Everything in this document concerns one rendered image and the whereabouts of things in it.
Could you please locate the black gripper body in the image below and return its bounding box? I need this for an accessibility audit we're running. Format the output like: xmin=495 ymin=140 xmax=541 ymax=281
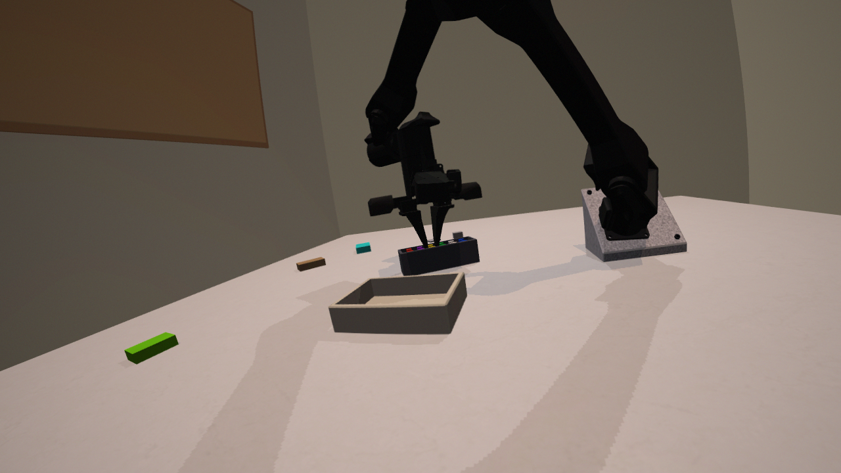
xmin=368 ymin=154 xmax=482 ymax=216

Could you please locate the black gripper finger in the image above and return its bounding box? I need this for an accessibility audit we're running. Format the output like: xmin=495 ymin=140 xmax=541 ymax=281
xmin=430 ymin=204 xmax=455 ymax=246
xmin=399 ymin=210 xmax=428 ymax=248

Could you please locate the green rectangular block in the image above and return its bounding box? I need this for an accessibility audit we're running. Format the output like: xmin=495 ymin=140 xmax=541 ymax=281
xmin=124 ymin=332 xmax=179 ymax=364

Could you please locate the brown rectangular block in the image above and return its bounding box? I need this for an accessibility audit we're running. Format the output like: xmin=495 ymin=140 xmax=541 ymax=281
xmin=296 ymin=257 xmax=326 ymax=272

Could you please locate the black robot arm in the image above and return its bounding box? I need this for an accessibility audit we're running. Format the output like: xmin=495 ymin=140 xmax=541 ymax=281
xmin=364 ymin=0 xmax=658 ymax=240

